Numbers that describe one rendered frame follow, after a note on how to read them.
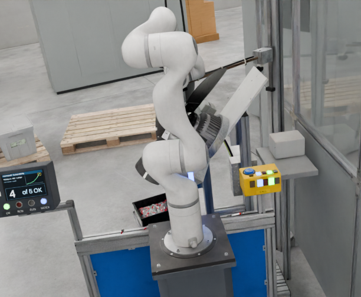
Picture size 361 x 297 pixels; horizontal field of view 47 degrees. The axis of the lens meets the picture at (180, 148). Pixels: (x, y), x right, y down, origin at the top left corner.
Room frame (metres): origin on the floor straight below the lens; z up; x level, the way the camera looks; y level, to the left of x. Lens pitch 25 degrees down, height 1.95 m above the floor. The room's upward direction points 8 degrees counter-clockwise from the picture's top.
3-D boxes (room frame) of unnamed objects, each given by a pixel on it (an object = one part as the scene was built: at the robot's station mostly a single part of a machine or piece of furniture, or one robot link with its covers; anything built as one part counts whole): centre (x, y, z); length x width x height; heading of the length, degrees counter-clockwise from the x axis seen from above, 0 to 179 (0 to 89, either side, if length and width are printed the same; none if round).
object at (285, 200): (2.06, -0.57, 0.42); 0.04 x 0.04 x 0.83; 1
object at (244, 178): (1.58, -0.32, 1.02); 0.16 x 0.10 x 0.11; 91
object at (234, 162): (2.16, -0.35, 0.73); 0.15 x 0.09 x 0.22; 91
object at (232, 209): (2.07, -0.24, 0.56); 0.19 x 0.04 x 0.04; 91
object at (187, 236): (1.33, 0.02, 1.04); 0.19 x 0.19 x 0.18
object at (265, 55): (2.30, -0.52, 1.39); 0.10 x 0.07 x 0.09; 126
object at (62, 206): (1.55, 0.60, 1.04); 0.24 x 0.03 x 0.03; 91
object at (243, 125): (2.07, -0.35, 0.58); 0.09 x 0.05 x 1.15; 1
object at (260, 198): (1.58, -0.32, 0.92); 0.03 x 0.03 x 0.12; 1
